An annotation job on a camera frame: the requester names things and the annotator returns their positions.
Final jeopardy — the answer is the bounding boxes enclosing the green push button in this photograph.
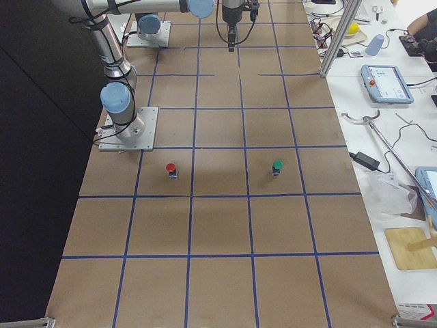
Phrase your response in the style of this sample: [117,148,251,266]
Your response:
[272,160,283,176]

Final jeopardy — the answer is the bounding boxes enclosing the red push button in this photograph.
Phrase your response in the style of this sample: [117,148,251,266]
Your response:
[165,163,178,179]

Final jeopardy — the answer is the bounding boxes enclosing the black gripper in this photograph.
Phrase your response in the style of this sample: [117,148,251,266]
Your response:
[225,17,238,52]

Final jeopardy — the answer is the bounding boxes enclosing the translucent blue plastic cup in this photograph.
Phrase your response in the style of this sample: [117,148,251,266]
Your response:
[365,34,385,57]

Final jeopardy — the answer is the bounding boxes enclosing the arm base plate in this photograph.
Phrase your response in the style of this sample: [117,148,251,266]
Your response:
[98,107,159,151]
[127,20,171,48]

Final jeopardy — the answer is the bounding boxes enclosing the blue teach pendant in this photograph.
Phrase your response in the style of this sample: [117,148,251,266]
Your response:
[361,65,414,104]
[415,167,437,227]

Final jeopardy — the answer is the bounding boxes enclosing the metal rod with hook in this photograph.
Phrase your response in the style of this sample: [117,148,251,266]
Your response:
[341,109,437,209]

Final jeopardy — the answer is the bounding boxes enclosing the beige rectangular tray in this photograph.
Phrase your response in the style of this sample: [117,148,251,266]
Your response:
[321,16,367,46]

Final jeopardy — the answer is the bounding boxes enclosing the yellow lemon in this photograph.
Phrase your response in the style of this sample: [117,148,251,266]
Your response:
[346,23,360,37]

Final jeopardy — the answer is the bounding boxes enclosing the clear plastic bag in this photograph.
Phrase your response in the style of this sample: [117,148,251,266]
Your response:
[364,173,418,215]

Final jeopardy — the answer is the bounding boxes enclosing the wooden cutting board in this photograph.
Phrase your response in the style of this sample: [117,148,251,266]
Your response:
[384,227,436,271]

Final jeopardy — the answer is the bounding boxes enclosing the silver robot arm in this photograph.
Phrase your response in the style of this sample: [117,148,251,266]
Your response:
[57,1,244,151]
[135,13,161,40]

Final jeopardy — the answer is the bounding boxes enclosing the aluminium frame post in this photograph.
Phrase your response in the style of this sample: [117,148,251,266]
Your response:
[320,0,362,78]

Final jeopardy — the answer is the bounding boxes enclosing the black power adapter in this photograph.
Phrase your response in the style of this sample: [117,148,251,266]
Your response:
[349,152,380,171]

